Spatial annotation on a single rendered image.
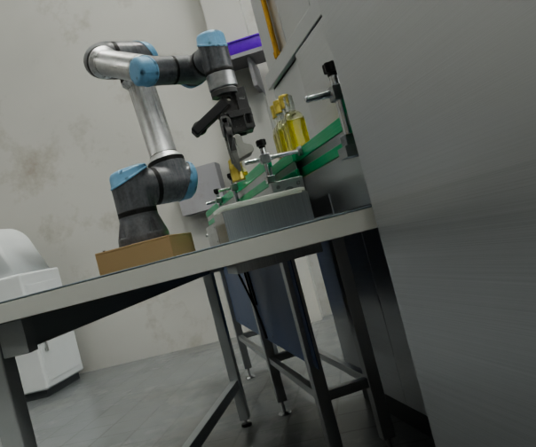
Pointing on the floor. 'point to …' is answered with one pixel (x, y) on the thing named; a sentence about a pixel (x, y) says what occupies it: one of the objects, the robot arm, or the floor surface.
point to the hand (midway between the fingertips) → (235, 168)
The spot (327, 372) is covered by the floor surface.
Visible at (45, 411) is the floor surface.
